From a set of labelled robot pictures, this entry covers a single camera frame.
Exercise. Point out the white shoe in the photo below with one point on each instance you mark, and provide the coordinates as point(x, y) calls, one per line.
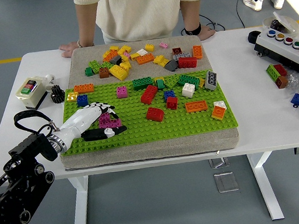
point(278, 3)
point(253, 2)

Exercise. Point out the cream switch box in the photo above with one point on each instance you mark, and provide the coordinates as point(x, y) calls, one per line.
point(31, 95)

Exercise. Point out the black gear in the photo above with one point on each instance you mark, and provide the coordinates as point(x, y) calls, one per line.
point(57, 94)

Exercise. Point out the person's right hand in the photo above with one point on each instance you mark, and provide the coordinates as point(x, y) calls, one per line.
point(68, 49)

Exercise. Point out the red sloped brick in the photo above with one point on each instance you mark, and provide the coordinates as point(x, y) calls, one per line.
point(155, 114)

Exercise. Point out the lime green 2x4 brick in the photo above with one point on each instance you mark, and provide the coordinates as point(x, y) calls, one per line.
point(96, 66)

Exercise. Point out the black smartwatch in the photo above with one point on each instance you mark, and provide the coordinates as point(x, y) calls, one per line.
point(193, 29)

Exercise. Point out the person's left forearm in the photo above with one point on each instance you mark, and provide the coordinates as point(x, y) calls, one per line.
point(190, 14)

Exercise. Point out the small yellow brick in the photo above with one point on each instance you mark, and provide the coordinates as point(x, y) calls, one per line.
point(134, 56)

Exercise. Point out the black tape roll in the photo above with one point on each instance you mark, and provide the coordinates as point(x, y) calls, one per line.
point(251, 38)

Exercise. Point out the clear round container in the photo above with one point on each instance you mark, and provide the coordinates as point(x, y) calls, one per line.
point(291, 23)

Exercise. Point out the dark green 2x4 brick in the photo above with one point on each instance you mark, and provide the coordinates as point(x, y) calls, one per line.
point(142, 83)
point(188, 80)

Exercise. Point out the grey-brown mat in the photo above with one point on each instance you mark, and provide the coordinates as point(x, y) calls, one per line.
point(148, 152)

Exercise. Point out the large clear plastic box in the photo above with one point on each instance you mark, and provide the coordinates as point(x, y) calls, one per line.
point(226, 182)

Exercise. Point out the small white brick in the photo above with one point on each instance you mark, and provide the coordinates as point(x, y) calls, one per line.
point(142, 52)

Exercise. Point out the yellow 2x2 brick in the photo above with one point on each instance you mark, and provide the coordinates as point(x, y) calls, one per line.
point(150, 47)
point(72, 96)
point(202, 83)

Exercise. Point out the blue 2x2 brick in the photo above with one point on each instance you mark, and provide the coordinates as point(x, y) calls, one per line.
point(82, 100)
point(169, 94)

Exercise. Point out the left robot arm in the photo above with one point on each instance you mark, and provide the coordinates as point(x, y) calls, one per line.
point(16, 190)

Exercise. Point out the white sloped brick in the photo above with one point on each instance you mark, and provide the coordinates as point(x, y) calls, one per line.
point(220, 104)

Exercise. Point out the orange sloped brick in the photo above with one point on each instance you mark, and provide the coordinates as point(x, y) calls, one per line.
point(217, 113)

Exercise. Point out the small pink brick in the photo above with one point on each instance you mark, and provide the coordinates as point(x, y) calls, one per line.
point(164, 45)
point(127, 54)

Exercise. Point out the person's left hand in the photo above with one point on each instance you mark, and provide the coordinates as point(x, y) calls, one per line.
point(206, 32)

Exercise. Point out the yellow 2x3 brick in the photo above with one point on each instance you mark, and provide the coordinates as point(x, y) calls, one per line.
point(124, 49)

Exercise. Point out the white bulb-shaped part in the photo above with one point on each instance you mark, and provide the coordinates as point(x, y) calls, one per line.
point(50, 80)

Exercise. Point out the white table leg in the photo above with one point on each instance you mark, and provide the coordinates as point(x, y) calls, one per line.
point(264, 185)
point(81, 210)

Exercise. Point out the red 2x4 brick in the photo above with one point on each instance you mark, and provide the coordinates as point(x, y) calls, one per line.
point(149, 94)
point(187, 63)

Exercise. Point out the brown 2x2 brick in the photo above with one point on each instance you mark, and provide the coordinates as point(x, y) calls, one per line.
point(104, 73)
point(177, 51)

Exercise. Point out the grey brick with black holes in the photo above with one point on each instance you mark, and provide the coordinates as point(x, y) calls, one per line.
point(211, 80)

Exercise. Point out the large yellow sloped brick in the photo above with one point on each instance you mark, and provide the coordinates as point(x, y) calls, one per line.
point(118, 72)

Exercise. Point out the grey flat plate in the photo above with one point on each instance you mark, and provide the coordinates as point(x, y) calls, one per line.
point(183, 55)

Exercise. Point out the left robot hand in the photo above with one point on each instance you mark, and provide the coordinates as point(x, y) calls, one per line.
point(80, 119)

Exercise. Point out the white button control box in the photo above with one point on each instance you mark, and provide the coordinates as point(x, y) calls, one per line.
point(279, 50)

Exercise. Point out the small clear plastic box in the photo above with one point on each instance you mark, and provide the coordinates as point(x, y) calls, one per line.
point(217, 163)

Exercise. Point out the small dark green brick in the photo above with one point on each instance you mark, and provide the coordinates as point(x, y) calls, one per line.
point(89, 71)

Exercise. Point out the green baseplate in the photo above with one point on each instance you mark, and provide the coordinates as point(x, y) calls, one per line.
point(154, 129)

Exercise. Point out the lime green flat plate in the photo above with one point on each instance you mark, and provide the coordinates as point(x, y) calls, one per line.
point(171, 82)

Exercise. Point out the white 2x2 brick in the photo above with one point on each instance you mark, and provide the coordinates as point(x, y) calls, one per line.
point(188, 90)

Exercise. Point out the dark grey sloped brick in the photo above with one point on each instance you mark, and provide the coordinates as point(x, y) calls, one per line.
point(172, 65)

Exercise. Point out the small black device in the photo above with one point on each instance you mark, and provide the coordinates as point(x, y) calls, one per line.
point(276, 25)

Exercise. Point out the red 2x2 brick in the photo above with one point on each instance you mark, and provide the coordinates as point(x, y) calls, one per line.
point(171, 103)

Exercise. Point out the person's right forearm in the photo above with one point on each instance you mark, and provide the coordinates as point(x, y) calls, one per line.
point(86, 22)

